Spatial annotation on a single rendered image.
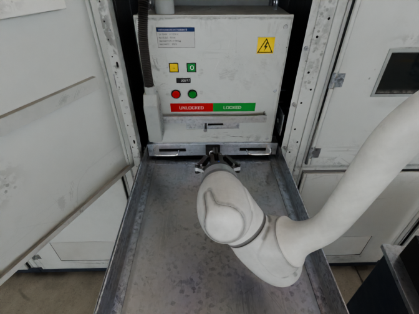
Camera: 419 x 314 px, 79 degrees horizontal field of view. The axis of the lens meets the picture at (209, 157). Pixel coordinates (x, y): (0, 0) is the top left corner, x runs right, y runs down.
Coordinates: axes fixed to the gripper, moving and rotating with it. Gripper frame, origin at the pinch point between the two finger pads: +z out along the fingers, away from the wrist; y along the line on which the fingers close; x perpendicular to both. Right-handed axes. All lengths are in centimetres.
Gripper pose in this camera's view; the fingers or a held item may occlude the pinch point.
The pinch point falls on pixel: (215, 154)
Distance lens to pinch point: 83.1
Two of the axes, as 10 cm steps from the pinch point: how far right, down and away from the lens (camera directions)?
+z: -0.2, -3.1, 9.5
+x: -0.1, -9.5, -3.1
